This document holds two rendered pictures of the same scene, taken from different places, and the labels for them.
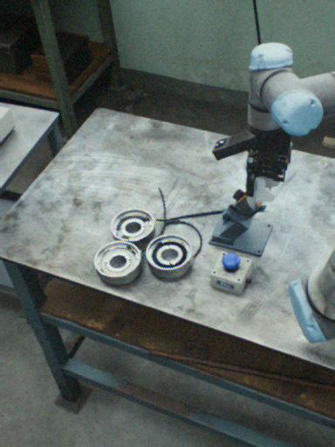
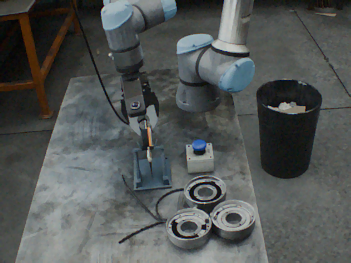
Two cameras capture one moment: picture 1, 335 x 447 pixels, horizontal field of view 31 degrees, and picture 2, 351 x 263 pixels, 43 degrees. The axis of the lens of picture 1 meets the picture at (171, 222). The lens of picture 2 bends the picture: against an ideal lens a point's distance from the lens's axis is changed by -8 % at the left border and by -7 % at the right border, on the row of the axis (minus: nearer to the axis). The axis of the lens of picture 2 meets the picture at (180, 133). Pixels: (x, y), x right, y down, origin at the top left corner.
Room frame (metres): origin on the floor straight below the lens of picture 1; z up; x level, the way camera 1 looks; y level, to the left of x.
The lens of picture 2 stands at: (1.37, 0.77, 1.64)
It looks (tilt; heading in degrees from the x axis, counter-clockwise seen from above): 35 degrees down; 241
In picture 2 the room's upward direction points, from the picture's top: 5 degrees counter-clockwise
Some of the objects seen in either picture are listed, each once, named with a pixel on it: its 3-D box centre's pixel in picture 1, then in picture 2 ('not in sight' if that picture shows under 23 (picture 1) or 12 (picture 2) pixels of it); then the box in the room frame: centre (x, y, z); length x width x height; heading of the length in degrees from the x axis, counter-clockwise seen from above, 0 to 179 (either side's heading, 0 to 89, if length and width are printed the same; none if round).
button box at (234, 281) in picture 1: (233, 273); (200, 156); (0.83, -0.12, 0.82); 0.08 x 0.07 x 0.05; 60
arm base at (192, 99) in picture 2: not in sight; (197, 87); (0.65, -0.41, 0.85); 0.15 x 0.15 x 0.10
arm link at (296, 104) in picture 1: (300, 101); (148, 9); (0.87, -0.25, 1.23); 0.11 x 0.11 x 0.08; 10
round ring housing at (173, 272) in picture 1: (169, 257); (205, 194); (0.90, 0.01, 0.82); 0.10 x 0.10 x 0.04
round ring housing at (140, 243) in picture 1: (133, 230); (188, 229); (1.00, 0.09, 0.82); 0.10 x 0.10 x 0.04
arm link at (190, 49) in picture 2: not in sight; (197, 56); (0.65, -0.40, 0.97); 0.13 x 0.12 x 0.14; 100
